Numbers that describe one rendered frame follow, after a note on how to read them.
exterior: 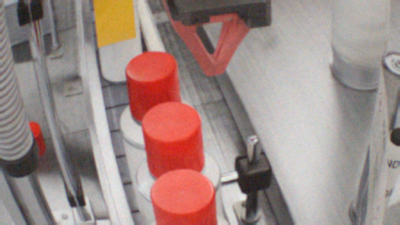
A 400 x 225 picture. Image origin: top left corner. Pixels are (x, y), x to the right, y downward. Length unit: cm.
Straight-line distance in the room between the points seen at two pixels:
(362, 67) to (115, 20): 33
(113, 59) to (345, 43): 27
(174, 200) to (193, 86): 47
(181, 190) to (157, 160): 4
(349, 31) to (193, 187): 38
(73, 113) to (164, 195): 46
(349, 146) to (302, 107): 8
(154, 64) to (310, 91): 33
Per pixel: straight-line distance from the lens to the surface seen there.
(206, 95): 75
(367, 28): 64
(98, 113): 55
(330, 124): 64
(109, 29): 44
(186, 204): 30
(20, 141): 33
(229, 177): 55
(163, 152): 34
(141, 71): 38
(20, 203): 55
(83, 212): 53
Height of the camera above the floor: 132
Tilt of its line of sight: 42 degrees down
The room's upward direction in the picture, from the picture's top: 4 degrees counter-clockwise
